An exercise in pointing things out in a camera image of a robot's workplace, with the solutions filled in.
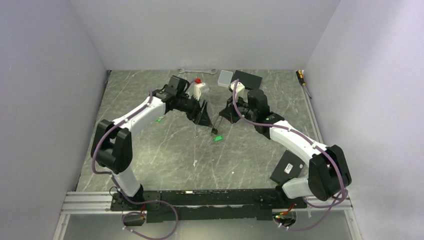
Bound translucent white plastic box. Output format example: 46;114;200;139
217;70;234;88

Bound yellow black screwdriver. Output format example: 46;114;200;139
296;70;312;99

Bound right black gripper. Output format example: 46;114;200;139
219;94;257;124

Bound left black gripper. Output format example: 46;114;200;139
176;93;213;127

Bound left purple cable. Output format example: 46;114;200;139
91;79;198;240

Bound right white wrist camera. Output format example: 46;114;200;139
229;79;245;99

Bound aluminium extrusion rail frame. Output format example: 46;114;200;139
53;191;363;240

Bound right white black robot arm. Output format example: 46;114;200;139
219;89;352;208

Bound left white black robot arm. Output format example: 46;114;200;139
90;75;213;210

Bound black flat rectangular box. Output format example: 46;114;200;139
231;70;263;90

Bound silver open-end wrench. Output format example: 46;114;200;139
177;68;218;75

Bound green plastic key tag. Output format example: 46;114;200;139
213;135;224;142

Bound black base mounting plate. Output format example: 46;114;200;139
110;188;307;223

